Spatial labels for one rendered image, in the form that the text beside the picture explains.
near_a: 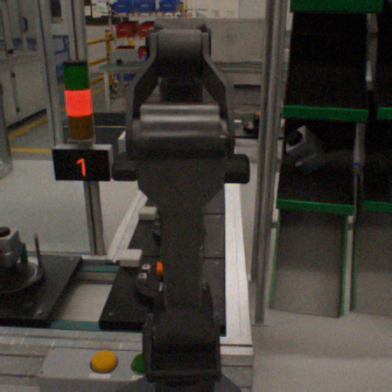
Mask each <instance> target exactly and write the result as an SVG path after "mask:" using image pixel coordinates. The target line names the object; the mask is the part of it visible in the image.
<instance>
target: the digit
mask: <svg viewBox="0 0 392 392"><path fill-rule="evenodd" d="M68 154H69V162H70V170H71V178H72V179H93V170H92V159H91V152H81V151H69V152H68Z"/></svg>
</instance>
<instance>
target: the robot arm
mask: <svg viewBox="0 0 392 392"><path fill-rule="evenodd" d="M145 50H146V56H147V60H146V61H145V63H144V64H143V66H142V67H141V68H140V70H139V71H138V72H137V74H136V75H135V77H134V78H133V79H132V81H131V82H130V83H129V85H128V90H127V108H126V128H125V140H126V151H123V152H122V153H121V154H120V155H119V156H118V158H116V159H115V161H114V162H113V164H112V166H111V176H112V179H113V180H114V181H122V182H136V181H137V184H138V189H139V190H140V191H141V192H142V193H143V194H144V195H145V196H146V197H147V198H148V199H149V200H150V201H151V202H152V203H153V204H154V205H155V206H156V207H157V211H158V213H159V229H160V243H161V258H162V261H160V263H162V272H163V282H162V283H158V285H157V287H156V295H155V296H154V298H153V313H148V318H147V319H146V323H145V324H144V325H143V327H142V367H143V372H144V373H145V376H146V378H147V380H148V383H153V382H155V383H156V391H157V392H214V381H217V382H220V381H221V345H220V324H219V313H218V312H214V308H213V297H212V295H211V294H210V286H209V285H208V283H207V282H202V263H203V262H204V260H202V259H203V227H204V210H206V208H205V206H206V205H207V204H208V203H209V202H210V201H211V200H212V199H213V198H214V197H215V196H216V195H217V194H218V193H220V192H221V190H222V189H223V188H224V184H225V183H226V184H242V185H246V184H247V183H248V182H249V181H250V164H249V158H248V157H247V155H246V154H235V146H236V141H235V112H234V98H233V87H232V85H231V83H230V82H229V80H228V79H227V78H226V77H225V76H224V75H223V73H222V72H221V70H220V69H219V68H218V67H217V66H216V65H215V64H214V62H213V61H212V59H211V58H210V57H211V27H207V24H206V20H205V19H204V18H203V17H201V18H157V19H156V21H155V27H150V29H149V30H148V35H147V36H146V37H145ZM158 76H159V77H163V78H162V79H161V80H160V82H159V83H158ZM200 76H201V78H202V82H201V79H200V78H199V77H200ZM157 84H158V89H159V102H146V100H147V99H148V97H149V96H150V95H151V93H152V91H153V90H154V89H155V87H156V86H157ZM203 86H204V87H205V89H206V91H207V92H208V93H209V94H210V95H211V96H212V98H213V99H214V101H215V102H203Z"/></svg>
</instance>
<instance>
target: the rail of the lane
mask: <svg viewBox="0 0 392 392"><path fill-rule="evenodd" d="M52 347H68V348H86V349H89V350H111V351H133V352H142V334H141V333H129V332H84V331H81V330H61V329H38V328H16V327H5V326H0V384H3V385H18V386H37V387H39V379H38V373H39V370H40V368H41V366H42V364H43V362H44V360H45V359H46V356H47V355H48V353H49V351H50V349H51V348H52ZM254 361H255V351H254V341H253V338H245V337H221V336H220V366H221V372H222V373H223V374H224V375H225V376H226V377H227V378H228V379H229V380H230V381H231V382H232V383H234V384H235V385H236V386H237V387H238V388H239V389H240V390H241V391H242V392H251V389H252V383H253V375H254Z"/></svg>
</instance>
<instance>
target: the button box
mask: <svg viewBox="0 0 392 392"><path fill-rule="evenodd" d="M101 351H110V352H112V353H113V354H114V355H115V365H114V366H113V367H112V368H111V369H110V370H108V371H105V372H104V371H99V370H96V369H94V368H93V366H92V358H93V356H94V355H95V354H97V353H99V352H101ZM140 353H141V352H133V351H111V350H89V349H86V348H68V347H52V348H51V349H50V351H49V353H48V355H47V356H46V358H45V360H44V362H43V364H42V366H41V368H40V370H39V373H38V383H39V388H40V392H114V391H116V390H117V389H119V388H121V387H123V386H126V385H128V384H130V383H132V382H134V381H135V380H137V379H139V378H141V377H143V376H145V374H140V373H138V372H137V371H135V370H134V368H133V359H134V358H135V356H137V355H138V354H140Z"/></svg>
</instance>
